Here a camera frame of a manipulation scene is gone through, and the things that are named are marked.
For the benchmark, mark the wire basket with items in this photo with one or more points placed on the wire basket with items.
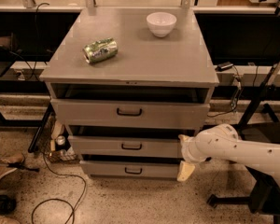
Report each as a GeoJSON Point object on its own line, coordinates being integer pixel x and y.
{"type": "Point", "coordinates": [56, 146]}

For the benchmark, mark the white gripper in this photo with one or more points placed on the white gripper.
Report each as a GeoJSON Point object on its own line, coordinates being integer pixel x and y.
{"type": "Point", "coordinates": [188, 151]}

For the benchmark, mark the crushed green soda can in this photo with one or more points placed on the crushed green soda can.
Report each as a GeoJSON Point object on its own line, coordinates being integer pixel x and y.
{"type": "Point", "coordinates": [100, 50]}

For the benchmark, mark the grey top drawer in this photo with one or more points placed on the grey top drawer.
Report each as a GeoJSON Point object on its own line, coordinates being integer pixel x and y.
{"type": "Point", "coordinates": [130, 114]}

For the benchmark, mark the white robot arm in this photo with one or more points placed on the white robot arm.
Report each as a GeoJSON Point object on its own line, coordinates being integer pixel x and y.
{"type": "Point", "coordinates": [223, 142]}

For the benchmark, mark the grey drawer cabinet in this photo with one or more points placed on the grey drawer cabinet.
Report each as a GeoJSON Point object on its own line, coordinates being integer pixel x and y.
{"type": "Point", "coordinates": [174, 69]}

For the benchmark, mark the grey bottom drawer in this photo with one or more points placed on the grey bottom drawer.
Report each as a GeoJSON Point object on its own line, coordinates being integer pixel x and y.
{"type": "Point", "coordinates": [130, 169]}

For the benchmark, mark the black power adapter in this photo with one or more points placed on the black power adapter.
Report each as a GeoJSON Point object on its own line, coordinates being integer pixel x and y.
{"type": "Point", "coordinates": [224, 66]}

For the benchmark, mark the brown shoe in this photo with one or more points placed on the brown shoe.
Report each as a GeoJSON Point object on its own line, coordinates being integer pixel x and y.
{"type": "Point", "coordinates": [17, 158]}

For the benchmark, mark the grey drawer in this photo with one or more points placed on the grey drawer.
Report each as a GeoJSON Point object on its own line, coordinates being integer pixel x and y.
{"type": "Point", "coordinates": [130, 114]}
{"type": "Point", "coordinates": [133, 147]}
{"type": "Point", "coordinates": [130, 169]}

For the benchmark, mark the white bowl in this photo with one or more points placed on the white bowl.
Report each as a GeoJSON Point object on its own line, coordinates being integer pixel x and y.
{"type": "Point", "coordinates": [161, 23]}

